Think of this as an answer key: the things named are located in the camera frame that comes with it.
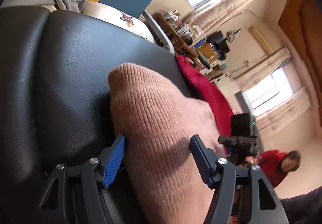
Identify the pink knit sweater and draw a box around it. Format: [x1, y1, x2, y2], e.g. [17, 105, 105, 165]
[108, 63, 225, 223]

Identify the red garment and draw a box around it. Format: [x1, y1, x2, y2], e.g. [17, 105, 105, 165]
[174, 54, 235, 136]

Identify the person in red jacket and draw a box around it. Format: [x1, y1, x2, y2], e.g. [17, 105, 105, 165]
[246, 149, 301, 188]

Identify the right patterned curtain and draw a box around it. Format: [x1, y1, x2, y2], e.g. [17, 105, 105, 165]
[226, 46, 293, 93]

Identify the patterned curtain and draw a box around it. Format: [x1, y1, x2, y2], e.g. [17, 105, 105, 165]
[226, 46, 293, 93]
[185, 0, 254, 36]

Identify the black monitor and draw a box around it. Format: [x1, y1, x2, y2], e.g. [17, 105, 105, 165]
[206, 31, 230, 61]

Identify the middle patterned curtain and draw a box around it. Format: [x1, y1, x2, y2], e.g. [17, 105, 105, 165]
[185, 0, 254, 36]

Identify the white printed pillow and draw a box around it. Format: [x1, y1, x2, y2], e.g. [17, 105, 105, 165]
[82, 1, 155, 43]

